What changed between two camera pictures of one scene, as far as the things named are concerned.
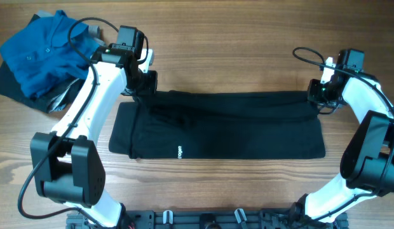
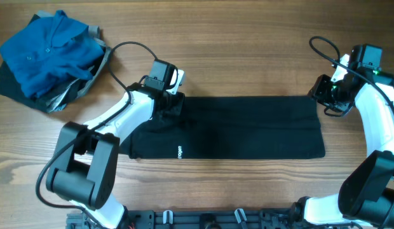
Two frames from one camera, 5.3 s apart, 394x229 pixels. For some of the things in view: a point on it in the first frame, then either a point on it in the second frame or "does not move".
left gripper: (150, 88) to (176, 107)
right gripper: (313, 94) does not move
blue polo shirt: (43, 53) does not move
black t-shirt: (217, 124) does not move
